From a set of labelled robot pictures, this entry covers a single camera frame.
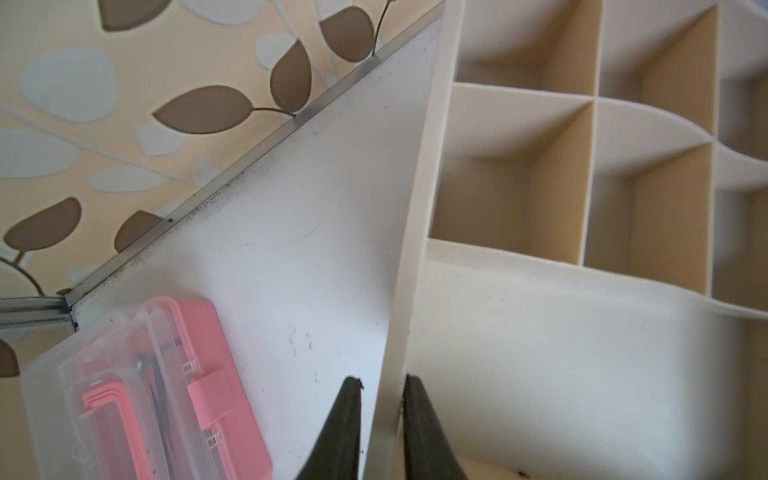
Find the beige drawer organizer cabinet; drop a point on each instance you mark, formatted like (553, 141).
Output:
(582, 286)

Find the pink clear plastic case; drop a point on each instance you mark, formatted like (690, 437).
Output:
(149, 392)

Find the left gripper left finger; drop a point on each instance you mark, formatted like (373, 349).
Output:
(336, 453)

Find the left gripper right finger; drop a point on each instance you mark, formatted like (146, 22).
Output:
(427, 452)

